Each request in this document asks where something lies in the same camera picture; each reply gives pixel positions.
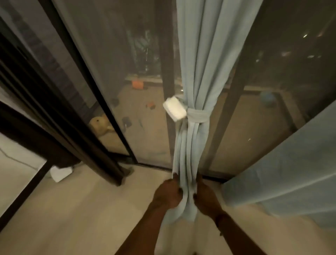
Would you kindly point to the black shoe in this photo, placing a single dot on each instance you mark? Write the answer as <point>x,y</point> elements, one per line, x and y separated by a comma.
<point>127,122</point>

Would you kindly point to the pale green curtain tie band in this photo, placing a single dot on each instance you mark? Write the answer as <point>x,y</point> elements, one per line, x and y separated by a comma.
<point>197,115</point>

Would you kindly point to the person's right hand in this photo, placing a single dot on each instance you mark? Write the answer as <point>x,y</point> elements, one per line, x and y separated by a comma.
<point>207,199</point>

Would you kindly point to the yellow watering can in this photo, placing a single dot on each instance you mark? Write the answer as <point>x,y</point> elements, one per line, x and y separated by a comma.
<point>99,124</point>

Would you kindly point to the person's left hand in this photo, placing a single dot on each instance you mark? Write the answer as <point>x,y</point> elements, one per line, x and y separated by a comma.
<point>168,195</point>

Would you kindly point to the blue round pot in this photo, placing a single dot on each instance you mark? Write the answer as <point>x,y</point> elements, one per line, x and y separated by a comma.
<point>267,97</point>

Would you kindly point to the person's right forearm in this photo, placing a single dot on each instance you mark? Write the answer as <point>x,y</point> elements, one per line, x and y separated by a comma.
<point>241,236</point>

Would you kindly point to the orange roll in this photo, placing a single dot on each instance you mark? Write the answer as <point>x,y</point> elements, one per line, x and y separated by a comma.
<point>137,84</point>

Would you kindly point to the brown satin curtain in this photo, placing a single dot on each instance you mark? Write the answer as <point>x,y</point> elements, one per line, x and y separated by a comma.
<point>65,118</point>
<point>34,136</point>

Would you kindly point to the black window frame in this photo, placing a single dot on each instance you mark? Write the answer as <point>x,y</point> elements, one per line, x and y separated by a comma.
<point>168,65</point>

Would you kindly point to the white power adapter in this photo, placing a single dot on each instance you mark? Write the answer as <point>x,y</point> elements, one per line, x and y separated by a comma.
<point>61,174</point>

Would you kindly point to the pale green curtain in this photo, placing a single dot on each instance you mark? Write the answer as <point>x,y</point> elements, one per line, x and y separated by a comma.
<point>288,170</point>
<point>204,52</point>

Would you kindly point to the orange hand brush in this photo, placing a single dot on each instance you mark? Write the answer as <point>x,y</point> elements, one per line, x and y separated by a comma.
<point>151,105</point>

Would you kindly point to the person's left forearm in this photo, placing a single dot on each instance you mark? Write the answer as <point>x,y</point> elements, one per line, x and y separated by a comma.
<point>141,231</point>

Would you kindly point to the black stand leg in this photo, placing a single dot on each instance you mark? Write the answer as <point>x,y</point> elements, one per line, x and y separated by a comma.
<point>23,197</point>

